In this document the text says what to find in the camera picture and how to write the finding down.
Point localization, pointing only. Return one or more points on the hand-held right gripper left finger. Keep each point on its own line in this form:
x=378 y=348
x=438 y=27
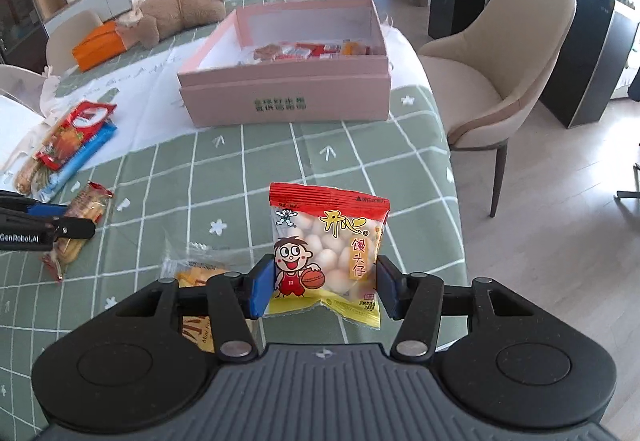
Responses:
x=262 y=286

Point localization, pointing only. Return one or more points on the clear rice cracker packet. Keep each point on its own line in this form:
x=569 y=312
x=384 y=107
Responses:
x=87 y=208

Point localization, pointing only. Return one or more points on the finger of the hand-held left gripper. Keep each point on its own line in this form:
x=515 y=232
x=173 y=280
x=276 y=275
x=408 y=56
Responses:
x=47 y=210
x=75 y=228

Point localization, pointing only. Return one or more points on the orange tissue box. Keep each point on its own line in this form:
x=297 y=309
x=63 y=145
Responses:
x=97 y=48

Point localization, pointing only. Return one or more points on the blue white cracker packet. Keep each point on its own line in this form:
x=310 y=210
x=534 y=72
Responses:
x=80 y=161

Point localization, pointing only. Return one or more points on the clear tan bread packet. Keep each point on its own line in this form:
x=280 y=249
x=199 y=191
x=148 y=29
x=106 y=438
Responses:
x=30 y=176

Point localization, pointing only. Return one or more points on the red white snack packet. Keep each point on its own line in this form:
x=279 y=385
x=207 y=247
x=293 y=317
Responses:
x=92 y=116

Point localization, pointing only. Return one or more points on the yellow snack packet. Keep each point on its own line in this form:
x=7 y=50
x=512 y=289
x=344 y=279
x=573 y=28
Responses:
x=200 y=271

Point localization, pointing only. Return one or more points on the brown biscuit packet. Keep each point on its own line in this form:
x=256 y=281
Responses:
x=267 y=52

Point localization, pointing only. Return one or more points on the cartoon ball biscuit packet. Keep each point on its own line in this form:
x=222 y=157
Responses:
x=325 y=241

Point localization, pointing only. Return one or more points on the small orange snack packet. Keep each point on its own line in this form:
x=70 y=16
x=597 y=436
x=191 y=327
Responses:
x=357 y=47

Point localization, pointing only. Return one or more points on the pink cardboard box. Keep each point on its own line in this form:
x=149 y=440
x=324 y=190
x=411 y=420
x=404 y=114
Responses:
x=285 y=96

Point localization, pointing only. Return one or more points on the beige upholstered chair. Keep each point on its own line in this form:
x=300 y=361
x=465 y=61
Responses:
x=72 y=38
x=500 y=61

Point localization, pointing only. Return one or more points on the brown teddy bear plush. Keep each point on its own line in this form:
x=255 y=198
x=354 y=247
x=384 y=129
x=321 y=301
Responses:
x=180 y=6

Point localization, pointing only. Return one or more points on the white chair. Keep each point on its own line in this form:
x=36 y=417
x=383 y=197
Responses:
x=20 y=86

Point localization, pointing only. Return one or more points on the green checked tablecloth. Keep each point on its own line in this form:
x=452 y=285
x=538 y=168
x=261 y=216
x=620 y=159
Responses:
x=350 y=161

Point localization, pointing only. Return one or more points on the pale plastic bag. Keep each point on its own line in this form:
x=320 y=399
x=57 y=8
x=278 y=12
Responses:
x=20 y=136

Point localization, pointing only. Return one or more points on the black tripod stand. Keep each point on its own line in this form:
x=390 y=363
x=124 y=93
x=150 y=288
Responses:
x=630 y=186

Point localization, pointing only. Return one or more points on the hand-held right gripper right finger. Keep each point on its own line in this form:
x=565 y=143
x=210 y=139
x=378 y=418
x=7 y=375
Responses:
x=387 y=286

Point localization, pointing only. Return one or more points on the red chicken leg packet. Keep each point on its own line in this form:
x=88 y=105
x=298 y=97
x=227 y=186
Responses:
x=67 y=143

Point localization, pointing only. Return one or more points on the fish tank with black stand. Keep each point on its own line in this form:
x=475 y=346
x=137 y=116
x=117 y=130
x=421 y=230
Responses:
x=575 y=46

